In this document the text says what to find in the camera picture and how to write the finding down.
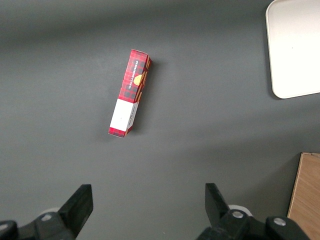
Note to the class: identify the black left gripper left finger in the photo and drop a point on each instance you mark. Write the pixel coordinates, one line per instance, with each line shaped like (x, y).
(72, 212)

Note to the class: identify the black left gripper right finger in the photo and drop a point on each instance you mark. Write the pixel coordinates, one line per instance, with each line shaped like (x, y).
(217, 207)

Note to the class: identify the beige plastic tray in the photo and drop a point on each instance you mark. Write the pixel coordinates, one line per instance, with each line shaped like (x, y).
(295, 50)

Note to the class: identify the wooden drawer cabinet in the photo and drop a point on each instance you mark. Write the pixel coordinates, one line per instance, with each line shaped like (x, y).
(307, 200)

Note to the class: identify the red plaid shortbread box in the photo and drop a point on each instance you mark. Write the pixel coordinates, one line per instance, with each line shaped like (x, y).
(130, 87)

